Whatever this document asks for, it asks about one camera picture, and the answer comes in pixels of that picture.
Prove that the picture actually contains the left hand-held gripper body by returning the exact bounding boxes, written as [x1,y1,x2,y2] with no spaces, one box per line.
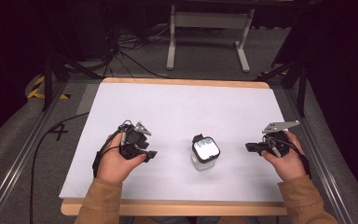
[117,119,153,161]

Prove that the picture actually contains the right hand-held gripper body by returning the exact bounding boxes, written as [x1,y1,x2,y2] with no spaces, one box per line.
[261,119,301,159]

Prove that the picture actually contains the person's right hand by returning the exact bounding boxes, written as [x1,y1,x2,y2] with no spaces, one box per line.
[260,130,308,182]

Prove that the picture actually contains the person's left hand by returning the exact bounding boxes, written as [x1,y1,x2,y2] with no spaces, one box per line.
[95,133,147,185]

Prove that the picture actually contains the clear jar with black lid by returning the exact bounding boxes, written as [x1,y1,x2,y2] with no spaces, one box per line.
[190,133,222,172]

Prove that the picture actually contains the white sheet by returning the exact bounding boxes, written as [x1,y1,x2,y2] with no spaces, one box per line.
[58,81,290,203]

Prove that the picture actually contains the black tripod stand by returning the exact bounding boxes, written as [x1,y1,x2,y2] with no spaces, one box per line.
[255,12,311,118]
[41,0,103,112]

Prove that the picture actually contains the white metal stand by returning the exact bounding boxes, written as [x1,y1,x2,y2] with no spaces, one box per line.
[166,4,255,74]

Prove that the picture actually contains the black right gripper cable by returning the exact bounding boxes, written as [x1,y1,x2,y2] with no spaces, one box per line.
[269,136,312,180]

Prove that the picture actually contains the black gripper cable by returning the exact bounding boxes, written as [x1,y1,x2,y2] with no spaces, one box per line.
[28,112,90,224]
[269,136,312,180]

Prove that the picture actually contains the bundle of black floor cables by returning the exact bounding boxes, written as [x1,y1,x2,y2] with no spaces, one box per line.
[87,18,175,80]

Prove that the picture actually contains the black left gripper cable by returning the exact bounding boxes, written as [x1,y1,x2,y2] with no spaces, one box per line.
[28,112,90,224]

